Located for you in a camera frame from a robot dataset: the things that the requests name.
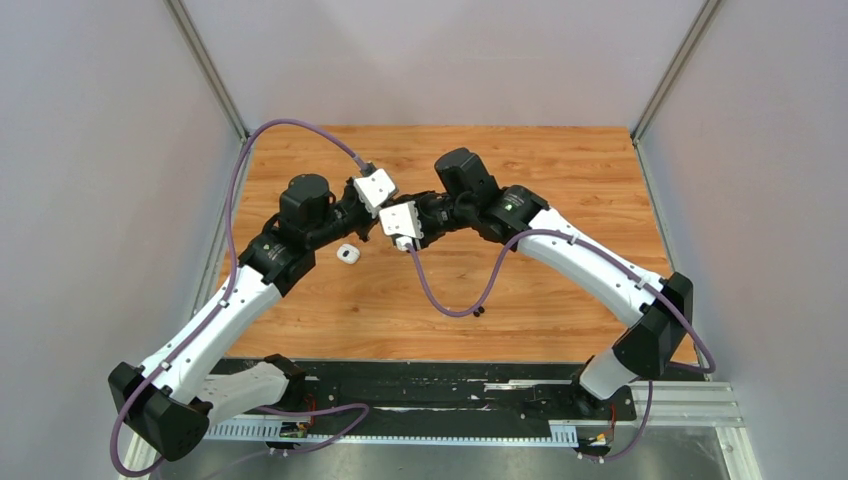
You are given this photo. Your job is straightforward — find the white earbud charging case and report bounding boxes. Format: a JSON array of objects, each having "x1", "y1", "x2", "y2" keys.
[{"x1": 336, "y1": 244, "x2": 361, "y2": 265}]

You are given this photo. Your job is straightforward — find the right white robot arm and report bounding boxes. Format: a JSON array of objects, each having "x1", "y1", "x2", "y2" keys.
[{"x1": 414, "y1": 148, "x2": 694, "y2": 418}]

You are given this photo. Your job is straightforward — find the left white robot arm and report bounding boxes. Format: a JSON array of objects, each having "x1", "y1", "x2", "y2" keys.
[{"x1": 108, "y1": 169, "x2": 397, "y2": 461}]

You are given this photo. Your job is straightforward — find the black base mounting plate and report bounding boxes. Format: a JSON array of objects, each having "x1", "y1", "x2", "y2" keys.
[{"x1": 211, "y1": 358, "x2": 706, "y2": 440}]

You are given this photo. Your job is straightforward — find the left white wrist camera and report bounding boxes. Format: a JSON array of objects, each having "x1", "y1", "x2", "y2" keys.
[{"x1": 353, "y1": 168, "x2": 398, "y2": 218}]

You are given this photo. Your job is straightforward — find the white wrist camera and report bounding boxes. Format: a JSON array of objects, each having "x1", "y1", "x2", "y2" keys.
[
  {"x1": 378, "y1": 201, "x2": 424, "y2": 252},
  {"x1": 353, "y1": 168, "x2": 398, "y2": 218}
]

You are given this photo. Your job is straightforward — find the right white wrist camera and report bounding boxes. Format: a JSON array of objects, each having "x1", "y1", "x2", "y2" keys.
[{"x1": 378, "y1": 201, "x2": 424, "y2": 252}]

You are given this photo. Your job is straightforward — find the left aluminium corner post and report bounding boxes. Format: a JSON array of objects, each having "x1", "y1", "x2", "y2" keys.
[{"x1": 163, "y1": 0, "x2": 250, "y2": 142}]

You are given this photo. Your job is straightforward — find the aluminium corner post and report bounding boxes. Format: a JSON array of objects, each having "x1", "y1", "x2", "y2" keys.
[
  {"x1": 630, "y1": 0, "x2": 724, "y2": 146},
  {"x1": 163, "y1": 0, "x2": 250, "y2": 142}
]

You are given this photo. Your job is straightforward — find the white slotted cable duct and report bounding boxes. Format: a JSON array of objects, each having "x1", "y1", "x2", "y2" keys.
[{"x1": 198, "y1": 421, "x2": 580, "y2": 448}]

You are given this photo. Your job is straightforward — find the aluminium frame rail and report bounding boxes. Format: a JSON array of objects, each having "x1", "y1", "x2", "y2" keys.
[{"x1": 116, "y1": 372, "x2": 764, "y2": 480}]

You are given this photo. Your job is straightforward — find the right aluminium corner post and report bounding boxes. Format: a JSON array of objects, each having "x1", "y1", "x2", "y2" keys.
[{"x1": 630, "y1": 0, "x2": 724, "y2": 146}]

